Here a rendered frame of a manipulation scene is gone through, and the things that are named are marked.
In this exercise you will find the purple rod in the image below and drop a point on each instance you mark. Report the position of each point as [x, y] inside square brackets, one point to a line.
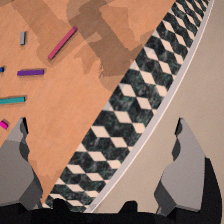
[30, 72]

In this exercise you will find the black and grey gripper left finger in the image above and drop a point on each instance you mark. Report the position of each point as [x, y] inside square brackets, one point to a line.
[20, 188]

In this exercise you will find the grey rod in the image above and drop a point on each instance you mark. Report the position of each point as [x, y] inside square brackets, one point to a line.
[22, 38]

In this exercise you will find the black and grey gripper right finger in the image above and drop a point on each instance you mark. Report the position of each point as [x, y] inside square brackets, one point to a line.
[188, 191]

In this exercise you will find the pink rod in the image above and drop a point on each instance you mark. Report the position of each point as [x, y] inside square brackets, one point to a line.
[62, 42]

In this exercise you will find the small magenta block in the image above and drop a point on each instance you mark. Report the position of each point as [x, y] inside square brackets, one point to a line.
[3, 124]

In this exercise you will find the turquoise rod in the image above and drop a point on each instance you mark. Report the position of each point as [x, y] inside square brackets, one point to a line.
[12, 100]

